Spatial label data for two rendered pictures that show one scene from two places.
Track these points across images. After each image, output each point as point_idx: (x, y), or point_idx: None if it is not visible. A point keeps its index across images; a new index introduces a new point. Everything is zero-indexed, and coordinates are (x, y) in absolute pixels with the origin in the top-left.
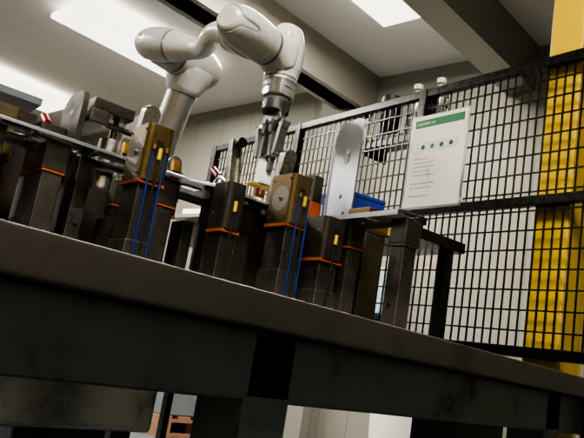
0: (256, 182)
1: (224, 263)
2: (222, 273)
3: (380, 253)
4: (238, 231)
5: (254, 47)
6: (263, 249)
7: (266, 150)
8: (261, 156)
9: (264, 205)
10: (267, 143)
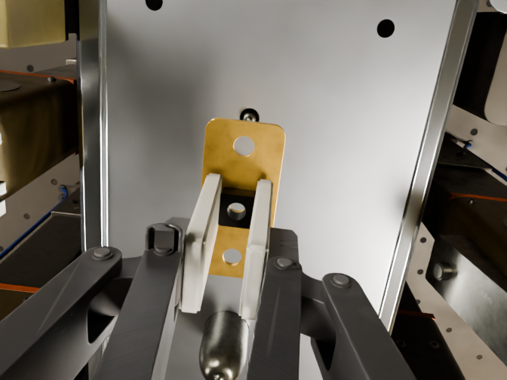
0: (217, 228)
1: (415, 298)
2: (410, 289)
3: None
4: (434, 321)
5: None
6: (422, 222)
7: (170, 320)
8: (177, 310)
9: (341, 212)
10: (159, 373)
